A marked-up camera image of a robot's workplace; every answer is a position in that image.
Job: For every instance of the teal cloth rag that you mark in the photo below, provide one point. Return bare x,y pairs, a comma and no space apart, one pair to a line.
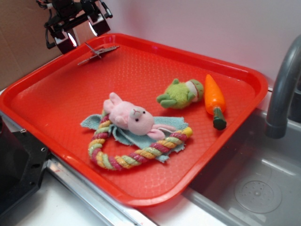
127,137

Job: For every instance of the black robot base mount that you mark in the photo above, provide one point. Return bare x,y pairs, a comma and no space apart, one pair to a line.
23,159

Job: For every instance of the brown cardboard panel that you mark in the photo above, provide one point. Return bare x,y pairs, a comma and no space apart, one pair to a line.
22,40

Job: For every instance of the green plush frog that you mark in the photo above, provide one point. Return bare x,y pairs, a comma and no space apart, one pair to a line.
179,95

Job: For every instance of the grey sink faucet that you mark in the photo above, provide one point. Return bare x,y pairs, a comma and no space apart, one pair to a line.
285,102

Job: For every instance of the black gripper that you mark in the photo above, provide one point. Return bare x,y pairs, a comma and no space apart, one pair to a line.
64,15

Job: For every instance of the orange toy carrot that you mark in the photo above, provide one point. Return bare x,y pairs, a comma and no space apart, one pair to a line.
215,102

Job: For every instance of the pink plush bunny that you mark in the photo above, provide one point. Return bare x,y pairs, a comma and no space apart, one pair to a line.
134,118

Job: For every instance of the red plastic tray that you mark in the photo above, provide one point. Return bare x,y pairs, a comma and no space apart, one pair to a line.
54,100

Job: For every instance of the grey sink basin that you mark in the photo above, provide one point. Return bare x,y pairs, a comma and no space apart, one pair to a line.
253,180

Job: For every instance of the multicolour rope ring toy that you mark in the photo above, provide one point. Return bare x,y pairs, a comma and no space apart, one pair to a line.
136,156

